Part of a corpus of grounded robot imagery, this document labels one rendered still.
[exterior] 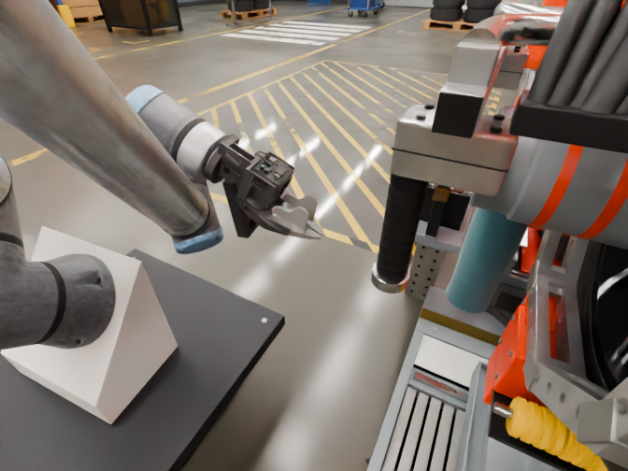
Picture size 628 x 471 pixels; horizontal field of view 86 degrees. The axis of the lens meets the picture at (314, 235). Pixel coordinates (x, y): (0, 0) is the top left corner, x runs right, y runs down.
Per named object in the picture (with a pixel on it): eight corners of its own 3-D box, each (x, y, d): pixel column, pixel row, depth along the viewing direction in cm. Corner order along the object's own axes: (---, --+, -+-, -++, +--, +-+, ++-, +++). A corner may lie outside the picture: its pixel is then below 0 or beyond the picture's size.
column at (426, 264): (429, 302, 134) (457, 216, 108) (404, 292, 138) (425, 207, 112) (435, 285, 141) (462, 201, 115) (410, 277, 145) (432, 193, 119)
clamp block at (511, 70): (516, 91, 50) (531, 51, 47) (453, 83, 54) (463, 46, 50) (518, 83, 54) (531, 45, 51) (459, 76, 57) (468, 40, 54)
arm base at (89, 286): (34, 328, 72) (-23, 335, 63) (63, 243, 73) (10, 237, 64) (96, 362, 66) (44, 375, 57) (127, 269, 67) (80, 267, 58)
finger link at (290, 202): (334, 219, 53) (285, 187, 53) (319, 241, 57) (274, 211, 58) (340, 208, 56) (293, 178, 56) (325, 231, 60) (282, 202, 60)
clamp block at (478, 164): (496, 200, 27) (521, 135, 24) (387, 175, 30) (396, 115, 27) (501, 173, 30) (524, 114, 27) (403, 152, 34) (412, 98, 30)
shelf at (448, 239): (458, 255, 93) (461, 247, 91) (398, 237, 100) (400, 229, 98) (478, 185, 123) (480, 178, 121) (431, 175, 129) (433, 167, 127)
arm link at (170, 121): (160, 107, 63) (146, 66, 53) (215, 145, 63) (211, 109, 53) (123, 141, 59) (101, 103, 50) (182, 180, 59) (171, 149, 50)
